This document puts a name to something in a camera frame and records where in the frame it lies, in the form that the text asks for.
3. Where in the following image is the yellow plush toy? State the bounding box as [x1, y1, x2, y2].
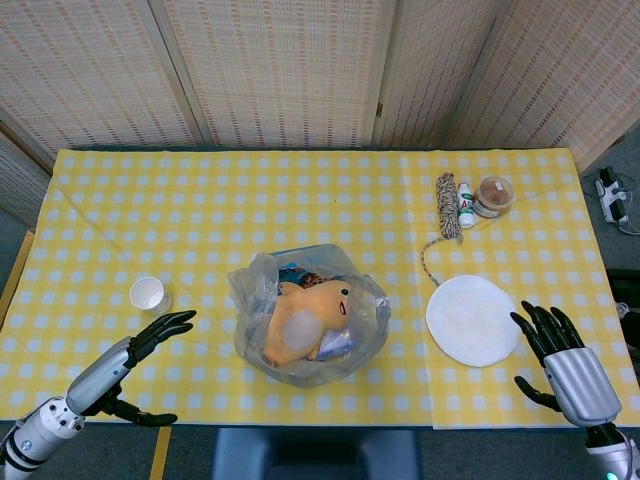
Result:
[263, 279, 352, 368]

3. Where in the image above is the braided rope bundle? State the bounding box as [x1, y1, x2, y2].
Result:
[419, 170, 465, 287]

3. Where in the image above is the blue snack packet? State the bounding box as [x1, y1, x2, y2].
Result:
[277, 263, 331, 290]

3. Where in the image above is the white round plate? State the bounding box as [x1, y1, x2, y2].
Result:
[425, 274, 519, 368]

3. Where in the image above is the white paper cup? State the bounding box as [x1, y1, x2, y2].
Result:
[129, 276, 173, 315]

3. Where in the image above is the small white drink bottle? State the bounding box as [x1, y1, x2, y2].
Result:
[457, 182, 476, 229]

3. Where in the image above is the clear lidded food cup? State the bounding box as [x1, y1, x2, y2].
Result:
[472, 175, 516, 219]

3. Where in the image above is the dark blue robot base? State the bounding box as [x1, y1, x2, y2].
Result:
[211, 428, 422, 480]

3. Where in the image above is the folding woven screen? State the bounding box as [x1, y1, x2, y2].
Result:
[0, 0, 640, 229]

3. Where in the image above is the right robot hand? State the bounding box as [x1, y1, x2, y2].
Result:
[510, 300, 623, 429]

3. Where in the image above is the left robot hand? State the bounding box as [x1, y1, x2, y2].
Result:
[66, 309, 198, 427]

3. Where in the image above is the clear plastic bag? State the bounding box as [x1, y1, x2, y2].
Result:
[227, 243, 392, 389]

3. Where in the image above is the yellow checkered tablecloth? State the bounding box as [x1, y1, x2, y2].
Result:
[0, 147, 640, 431]

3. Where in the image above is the white power strip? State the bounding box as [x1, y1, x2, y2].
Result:
[594, 167, 635, 225]

